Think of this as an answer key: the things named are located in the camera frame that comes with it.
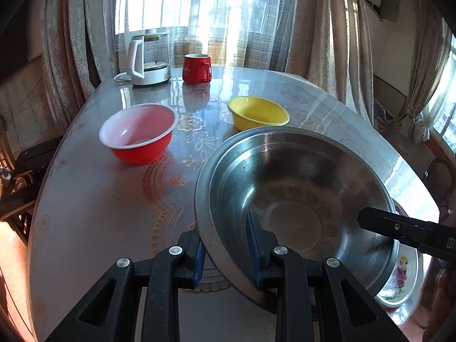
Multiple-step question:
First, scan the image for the white plate with red-blue print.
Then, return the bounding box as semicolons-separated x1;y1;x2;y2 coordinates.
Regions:
380;292;424;328

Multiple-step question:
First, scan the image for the white plate with rose print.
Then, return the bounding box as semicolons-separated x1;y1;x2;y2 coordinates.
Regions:
376;203;425;310

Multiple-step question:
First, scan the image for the tied beige curtain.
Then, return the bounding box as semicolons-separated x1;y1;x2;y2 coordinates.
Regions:
398;0;450;139

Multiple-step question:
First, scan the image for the large barred window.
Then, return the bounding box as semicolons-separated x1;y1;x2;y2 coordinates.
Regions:
114;0;286;68

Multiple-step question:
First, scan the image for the person's right hand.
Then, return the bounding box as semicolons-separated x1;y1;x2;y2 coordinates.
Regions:
424;265;456;342

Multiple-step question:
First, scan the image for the stainless steel bowl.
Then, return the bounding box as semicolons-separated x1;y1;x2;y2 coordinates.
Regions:
194;126;400;312

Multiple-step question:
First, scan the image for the round-back wooden chair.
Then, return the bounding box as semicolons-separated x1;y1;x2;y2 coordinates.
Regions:
423;157;455;203

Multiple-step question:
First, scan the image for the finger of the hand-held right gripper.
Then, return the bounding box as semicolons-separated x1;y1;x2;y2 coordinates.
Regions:
358;207;456;259

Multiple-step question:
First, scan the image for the white electric kettle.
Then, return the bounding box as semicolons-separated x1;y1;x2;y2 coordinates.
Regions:
125;32;172;87

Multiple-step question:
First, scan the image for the red bowl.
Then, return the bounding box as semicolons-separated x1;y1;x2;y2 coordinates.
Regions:
99;103;178;166

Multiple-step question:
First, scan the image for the yellow bowl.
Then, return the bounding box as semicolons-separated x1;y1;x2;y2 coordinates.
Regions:
227;96;290;132

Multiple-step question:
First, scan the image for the side window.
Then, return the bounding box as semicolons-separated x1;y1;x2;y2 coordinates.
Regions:
424;32;456;145

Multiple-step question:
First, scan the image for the printed cushion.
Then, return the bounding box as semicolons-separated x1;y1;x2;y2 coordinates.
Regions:
372;101;394;132

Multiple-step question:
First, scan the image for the dark wooden chair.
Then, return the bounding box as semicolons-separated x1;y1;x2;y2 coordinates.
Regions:
0;137;63;245

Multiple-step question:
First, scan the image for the red mug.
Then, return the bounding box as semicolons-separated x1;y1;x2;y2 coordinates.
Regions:
182;53;212;85

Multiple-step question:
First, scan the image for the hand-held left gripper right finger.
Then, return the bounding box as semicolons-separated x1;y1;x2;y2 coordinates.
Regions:
246;211;410;342

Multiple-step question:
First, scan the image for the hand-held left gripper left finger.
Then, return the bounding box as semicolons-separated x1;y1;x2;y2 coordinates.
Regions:
44;231;205;342

